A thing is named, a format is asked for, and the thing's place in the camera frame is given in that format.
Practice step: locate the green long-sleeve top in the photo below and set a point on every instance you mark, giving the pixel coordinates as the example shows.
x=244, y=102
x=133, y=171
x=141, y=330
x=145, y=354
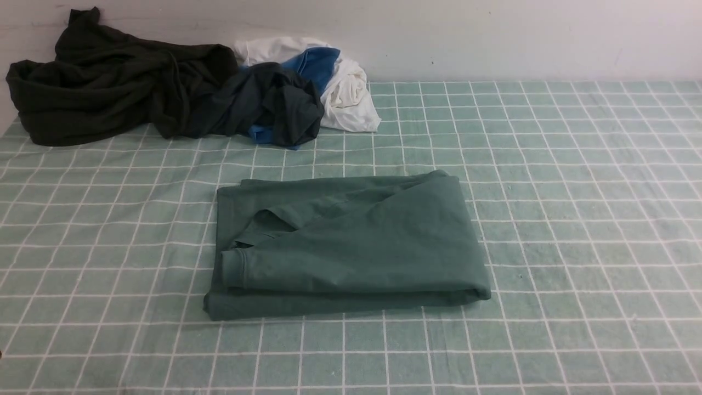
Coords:
x=334, y=245

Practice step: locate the white crumpled garment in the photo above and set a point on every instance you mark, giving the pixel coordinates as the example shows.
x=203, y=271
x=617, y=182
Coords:
x=347, y=101

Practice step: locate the dark grey crumpled garment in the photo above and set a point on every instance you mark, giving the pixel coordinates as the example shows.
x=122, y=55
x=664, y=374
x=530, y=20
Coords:
x=230, y=109

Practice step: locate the blue crumpled garment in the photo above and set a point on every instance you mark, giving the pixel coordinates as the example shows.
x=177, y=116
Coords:
x=316, y=66

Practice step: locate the green checked tablecloth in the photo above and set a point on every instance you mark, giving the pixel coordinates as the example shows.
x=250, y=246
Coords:
x=585, y=197

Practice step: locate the dark olive crumpled garment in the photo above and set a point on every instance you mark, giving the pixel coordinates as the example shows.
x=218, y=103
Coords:
x=104, y=82

